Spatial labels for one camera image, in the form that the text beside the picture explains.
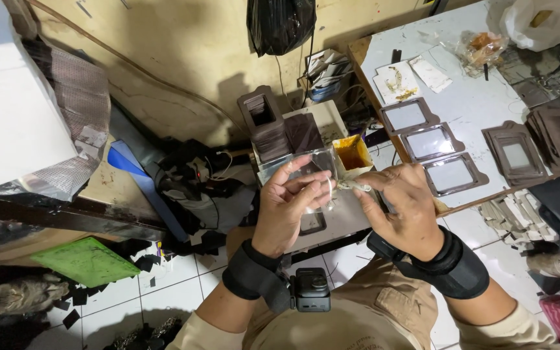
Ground crumpled clear plastic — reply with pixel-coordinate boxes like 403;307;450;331
526;252;560;281

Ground black wrist strap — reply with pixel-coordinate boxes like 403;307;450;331
367;225;491;299
222;238;293;314

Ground dark brown leather piece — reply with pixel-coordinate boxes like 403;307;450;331
283;112;325;154

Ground person's beige clothing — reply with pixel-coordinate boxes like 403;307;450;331
166;257;560;350

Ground white plastic bag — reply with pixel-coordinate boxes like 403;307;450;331
499;0;560;53

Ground person's right hand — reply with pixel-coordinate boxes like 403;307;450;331
353;163;446;263

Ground brown wall cable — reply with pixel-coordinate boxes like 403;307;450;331
26;0;244;134

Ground black wrist-mounted action camera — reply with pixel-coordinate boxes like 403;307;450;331
290;267;332;313

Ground black plastic bag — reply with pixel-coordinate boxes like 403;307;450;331
246;0;318;57

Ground tall stack of brown frames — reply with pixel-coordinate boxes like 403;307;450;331
237;86;293;163

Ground stack of papers and cables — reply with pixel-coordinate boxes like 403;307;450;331
303;48;355;103

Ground glue-stained white paper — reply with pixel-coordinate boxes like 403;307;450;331
373;60;422;105

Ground heap of black clothing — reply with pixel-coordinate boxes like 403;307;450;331
153;139;257;246

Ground dotted brown fabric sheet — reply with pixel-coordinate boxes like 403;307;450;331
21;38;112;203

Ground black right wrist strap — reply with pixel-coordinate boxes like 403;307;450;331
367;225;491;299

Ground pile of white offcuts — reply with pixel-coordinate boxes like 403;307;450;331
478;189;560;247

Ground blue sheet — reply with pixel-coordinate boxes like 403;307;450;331
107;140;189;243

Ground clear plastic sheet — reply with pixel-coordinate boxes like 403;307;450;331
258;148;340;215

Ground small brown frame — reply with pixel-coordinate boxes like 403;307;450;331
299;211;328;237

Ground tabby cat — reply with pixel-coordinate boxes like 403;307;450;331
0;274;70;321

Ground person's left hand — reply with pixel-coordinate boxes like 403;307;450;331
252;155;336;258

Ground glue-covered applicator stick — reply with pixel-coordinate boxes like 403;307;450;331
336;179;373;193

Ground metal tool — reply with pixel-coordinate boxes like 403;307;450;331
510;68;560;111

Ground low stack of brown frames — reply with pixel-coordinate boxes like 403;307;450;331
482;121;549;188

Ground brown frame with clear window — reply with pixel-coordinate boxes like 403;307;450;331
421;152;490;198
401;122;466;163
379;97;441;136

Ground white paper strip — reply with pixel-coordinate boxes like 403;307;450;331
408;55;454;94

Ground white carton of orange glue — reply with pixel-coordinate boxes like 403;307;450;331
331;134;375;181

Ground white work box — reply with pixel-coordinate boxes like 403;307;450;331
250;99;389;254

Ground dark wooden bench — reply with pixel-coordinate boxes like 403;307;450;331
0;193;170;242

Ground black left wrist strap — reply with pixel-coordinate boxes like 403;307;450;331
222;238;293;314

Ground green board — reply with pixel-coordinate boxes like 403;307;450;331
29;236;143;289

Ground large white board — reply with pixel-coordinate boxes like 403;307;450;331
0;0;78;196

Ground scattered black scraps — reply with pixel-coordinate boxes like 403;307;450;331
52;239;165;331

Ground clear bag with food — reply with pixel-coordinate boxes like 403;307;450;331
441;31;510;78

